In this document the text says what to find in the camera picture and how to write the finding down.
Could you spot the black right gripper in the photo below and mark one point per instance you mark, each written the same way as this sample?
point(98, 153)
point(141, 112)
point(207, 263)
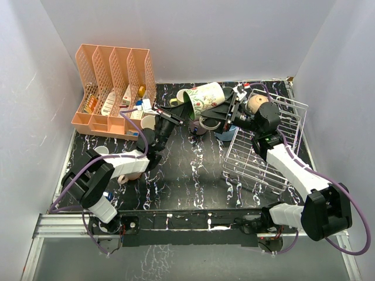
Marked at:
point(221, 110)

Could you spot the blue stapler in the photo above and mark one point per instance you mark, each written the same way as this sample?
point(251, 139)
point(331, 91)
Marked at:
point(108, 195)

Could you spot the small white cup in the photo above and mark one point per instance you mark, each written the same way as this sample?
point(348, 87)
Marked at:
point(103, 150)

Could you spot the pink plastic file organizer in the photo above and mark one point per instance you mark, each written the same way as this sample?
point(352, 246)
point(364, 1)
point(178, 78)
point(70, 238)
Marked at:
point(104, 69)

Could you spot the orange red packet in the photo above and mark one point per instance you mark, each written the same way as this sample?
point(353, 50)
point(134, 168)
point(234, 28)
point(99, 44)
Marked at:
point(90, 105)

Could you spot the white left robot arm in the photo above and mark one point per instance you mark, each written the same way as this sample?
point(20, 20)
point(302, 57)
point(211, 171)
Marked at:
point(88, 178)

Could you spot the light pink mug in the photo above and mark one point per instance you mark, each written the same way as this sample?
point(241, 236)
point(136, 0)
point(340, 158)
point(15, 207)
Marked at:
point(122, 179)

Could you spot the pink mug white inside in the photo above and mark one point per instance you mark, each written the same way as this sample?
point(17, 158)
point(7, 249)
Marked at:
point(149, 122)

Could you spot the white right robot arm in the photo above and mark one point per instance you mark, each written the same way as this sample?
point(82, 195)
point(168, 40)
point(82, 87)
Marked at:
point(326, 210)

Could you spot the white labelled box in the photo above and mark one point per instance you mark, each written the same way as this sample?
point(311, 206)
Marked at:
point(108, 104)

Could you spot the tan glazed round mug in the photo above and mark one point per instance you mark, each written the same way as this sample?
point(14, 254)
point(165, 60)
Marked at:
point(255, 101)

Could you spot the purple ceramic mug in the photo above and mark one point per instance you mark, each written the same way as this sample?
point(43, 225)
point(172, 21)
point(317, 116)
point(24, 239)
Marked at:
point(196, 129)

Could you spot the yellow-green ceramic mug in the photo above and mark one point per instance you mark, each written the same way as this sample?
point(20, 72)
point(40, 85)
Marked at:
point(179, 99)

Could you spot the black front mounting rail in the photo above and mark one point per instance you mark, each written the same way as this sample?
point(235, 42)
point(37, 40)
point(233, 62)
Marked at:
point(233, 226)

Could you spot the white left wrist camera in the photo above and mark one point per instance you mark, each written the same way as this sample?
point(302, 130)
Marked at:
point(146, 107)

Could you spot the blue white small box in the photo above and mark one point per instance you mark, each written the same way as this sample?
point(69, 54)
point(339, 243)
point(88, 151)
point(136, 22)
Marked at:
point(139, 103)

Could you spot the green-inside mushroom pattern mug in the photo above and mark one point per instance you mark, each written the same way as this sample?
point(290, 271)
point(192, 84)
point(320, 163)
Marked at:
point(202, 99)

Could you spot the white wire dish rack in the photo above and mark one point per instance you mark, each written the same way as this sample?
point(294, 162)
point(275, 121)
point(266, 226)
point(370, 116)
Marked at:
point(246, 157)

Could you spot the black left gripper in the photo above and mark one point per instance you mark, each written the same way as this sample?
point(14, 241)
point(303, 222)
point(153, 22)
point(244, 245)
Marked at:
point(176, 115)

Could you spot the light blue ceramic mug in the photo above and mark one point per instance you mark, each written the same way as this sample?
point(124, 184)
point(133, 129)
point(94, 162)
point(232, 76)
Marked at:
point(226, 136)

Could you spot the white red medicine box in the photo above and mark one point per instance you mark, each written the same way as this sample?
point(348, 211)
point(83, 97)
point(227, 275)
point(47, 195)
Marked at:
point(127, 98)

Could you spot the yellow small bottle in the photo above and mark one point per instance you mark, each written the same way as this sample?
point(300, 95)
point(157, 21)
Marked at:
point(141, 91)

